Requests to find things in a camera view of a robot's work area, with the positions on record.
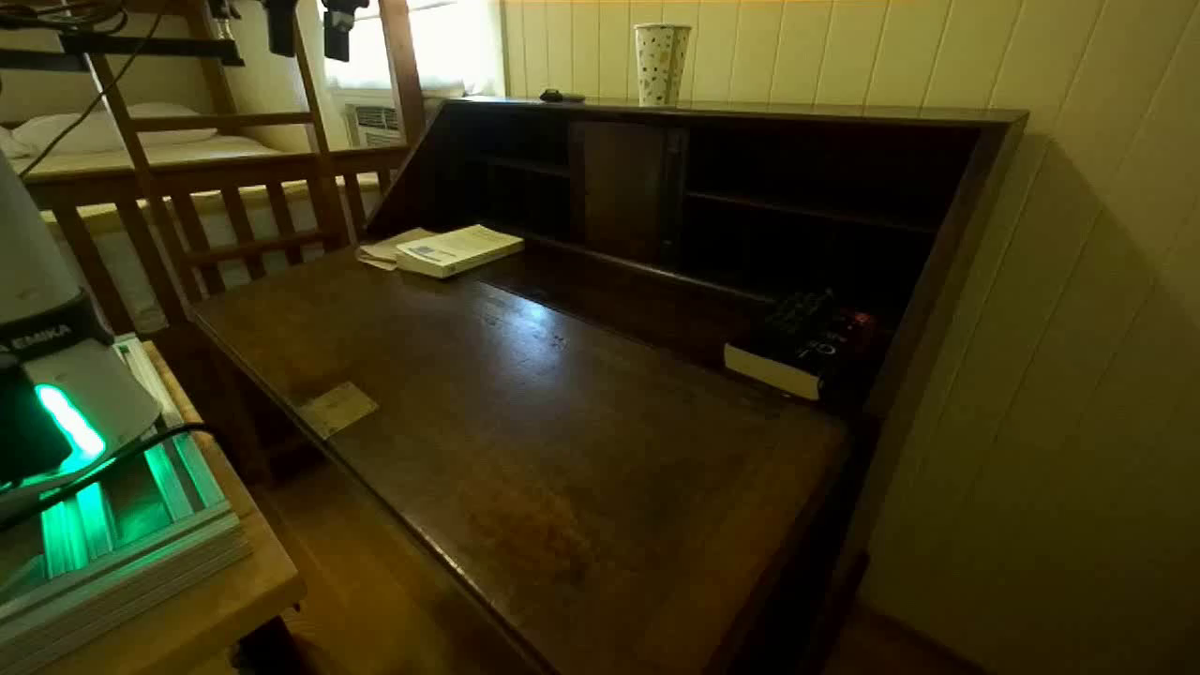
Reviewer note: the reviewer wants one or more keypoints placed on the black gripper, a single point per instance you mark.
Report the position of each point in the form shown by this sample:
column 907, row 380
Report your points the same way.
column 340, row 15

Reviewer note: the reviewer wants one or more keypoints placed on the black sharpie marker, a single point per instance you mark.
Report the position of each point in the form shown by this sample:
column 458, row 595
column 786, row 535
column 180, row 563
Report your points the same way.
column 560, row 100

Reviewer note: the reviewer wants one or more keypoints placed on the white polka dot paper cup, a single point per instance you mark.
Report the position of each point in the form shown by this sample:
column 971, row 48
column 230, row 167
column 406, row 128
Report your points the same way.
column 656, row 62

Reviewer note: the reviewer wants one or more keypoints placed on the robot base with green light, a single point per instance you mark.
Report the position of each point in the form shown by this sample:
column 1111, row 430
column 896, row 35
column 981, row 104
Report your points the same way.
column 140, row 514

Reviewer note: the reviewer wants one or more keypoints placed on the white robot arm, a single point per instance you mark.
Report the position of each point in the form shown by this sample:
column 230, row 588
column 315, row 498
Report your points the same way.
column 35, row 264

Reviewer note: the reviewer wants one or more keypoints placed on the brown paper envelope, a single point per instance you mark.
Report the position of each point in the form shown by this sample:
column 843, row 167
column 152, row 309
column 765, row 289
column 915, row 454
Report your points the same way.
column 391, row 253

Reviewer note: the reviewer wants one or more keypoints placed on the white paperback book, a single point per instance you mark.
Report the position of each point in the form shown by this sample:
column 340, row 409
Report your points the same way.
column 453, row 248

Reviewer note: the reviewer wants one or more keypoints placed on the white pillow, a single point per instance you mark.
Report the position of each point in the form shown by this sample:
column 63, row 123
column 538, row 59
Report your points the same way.
column 90, row 135

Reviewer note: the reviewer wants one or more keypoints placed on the small paper note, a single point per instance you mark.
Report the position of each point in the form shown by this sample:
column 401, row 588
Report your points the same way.
column 340, row 409

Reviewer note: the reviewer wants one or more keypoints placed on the dark wooden secretary desk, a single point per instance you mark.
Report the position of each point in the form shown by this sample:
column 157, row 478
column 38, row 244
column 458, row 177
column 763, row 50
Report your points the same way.
column 556, row 432

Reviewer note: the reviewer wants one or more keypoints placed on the light wooden side table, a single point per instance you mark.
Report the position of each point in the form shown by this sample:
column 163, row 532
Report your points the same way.
column 198, row 622

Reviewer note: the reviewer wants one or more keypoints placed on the white wall air conditioner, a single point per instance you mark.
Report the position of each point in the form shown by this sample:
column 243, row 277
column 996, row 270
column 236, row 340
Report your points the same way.
column 377, row 127

